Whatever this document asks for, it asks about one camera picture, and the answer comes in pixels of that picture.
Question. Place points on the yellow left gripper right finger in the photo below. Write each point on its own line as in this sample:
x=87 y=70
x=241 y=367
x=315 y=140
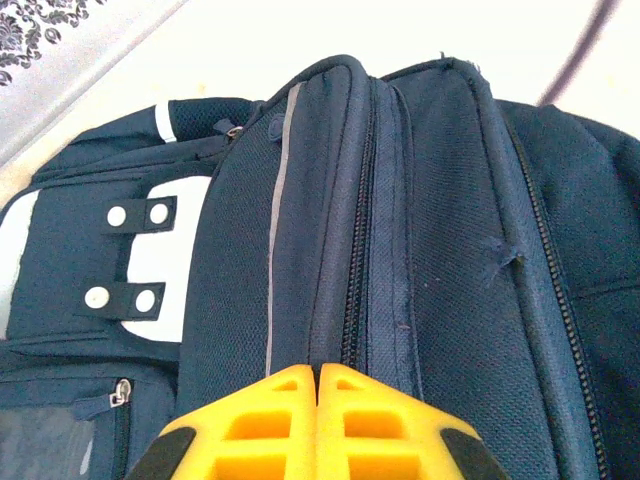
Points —
x=380 y=430

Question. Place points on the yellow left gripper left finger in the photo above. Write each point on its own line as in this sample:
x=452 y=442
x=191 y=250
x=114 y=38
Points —
x=260 y=430

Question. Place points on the navy blue backpack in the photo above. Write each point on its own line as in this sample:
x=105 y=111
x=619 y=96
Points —
x=450 y=250

